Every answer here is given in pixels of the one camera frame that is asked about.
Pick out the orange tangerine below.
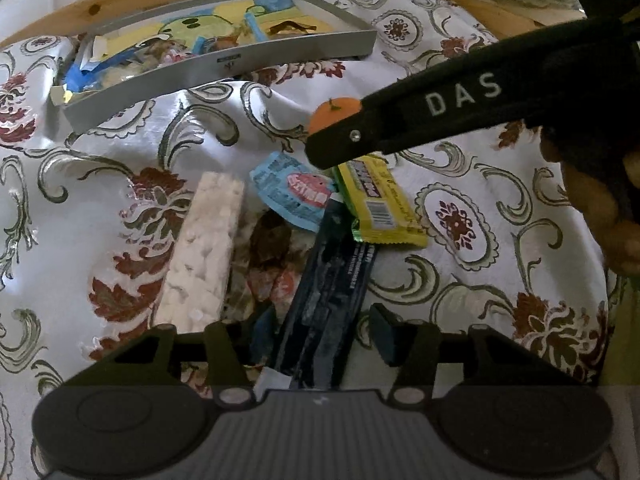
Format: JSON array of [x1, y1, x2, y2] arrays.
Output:
[[308, 98, 361, 134]]

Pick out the floral white bedsheet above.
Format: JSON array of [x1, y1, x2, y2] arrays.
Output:
[[1, 0, 626, 479]]

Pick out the yellow snack packet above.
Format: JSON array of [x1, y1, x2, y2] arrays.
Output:
[[333, 155, 427, 248]]

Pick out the blue clear snack bag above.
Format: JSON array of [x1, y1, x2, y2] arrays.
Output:
[[191, 12, 268, 55]]

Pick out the white rice cracker pack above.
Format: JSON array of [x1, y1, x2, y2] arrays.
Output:
[[153, 172, 244, 334]]

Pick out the gold snack bag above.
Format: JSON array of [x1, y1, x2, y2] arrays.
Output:
[[266, 16, 333, 39]]

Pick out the light blue snack packet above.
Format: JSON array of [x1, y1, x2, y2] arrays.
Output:
[[250, 152, 336, 232]]

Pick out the person's right hand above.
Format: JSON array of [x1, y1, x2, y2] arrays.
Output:
[[540, 128, 639, 278]]

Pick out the grey tray with painting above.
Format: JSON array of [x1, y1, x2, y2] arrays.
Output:
[[50, 0, 376, 133]]

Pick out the red black snack packet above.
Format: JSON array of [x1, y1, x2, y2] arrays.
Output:
[[254, 198, 376, 399]]

